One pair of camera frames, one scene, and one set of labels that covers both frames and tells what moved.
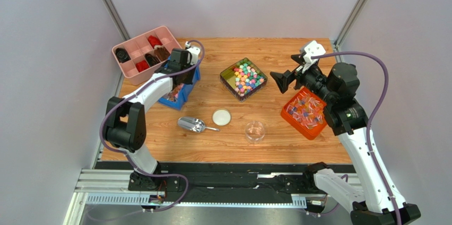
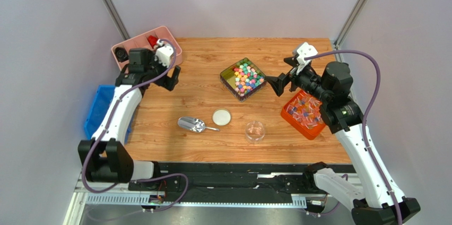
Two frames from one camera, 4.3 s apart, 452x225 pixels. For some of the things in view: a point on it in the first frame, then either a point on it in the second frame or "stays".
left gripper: x=188 y=81 -> x=172 y=81
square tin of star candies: x=243 y=79 stays
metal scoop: x=193 y=124 stays
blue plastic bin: x=181 y=92 -> x=101 y=101
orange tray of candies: x=304 y=112 stays
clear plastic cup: x=254 y=131 stays
